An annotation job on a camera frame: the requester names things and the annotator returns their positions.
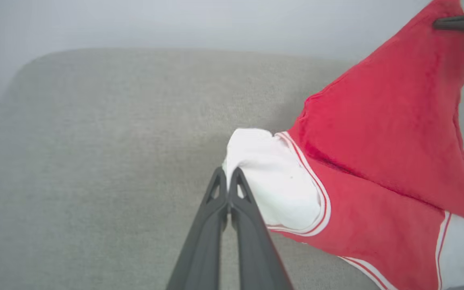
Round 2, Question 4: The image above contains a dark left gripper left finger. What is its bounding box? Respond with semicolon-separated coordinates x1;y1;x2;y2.
167;167;229;290

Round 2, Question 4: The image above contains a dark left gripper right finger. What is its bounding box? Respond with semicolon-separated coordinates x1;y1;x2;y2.
229;167;294;290

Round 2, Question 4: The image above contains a red and white garment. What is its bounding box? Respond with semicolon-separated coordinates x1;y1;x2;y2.
222;0;464;290

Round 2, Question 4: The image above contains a grey fabric mat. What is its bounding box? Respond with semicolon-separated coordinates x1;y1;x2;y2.
0;48;464;290

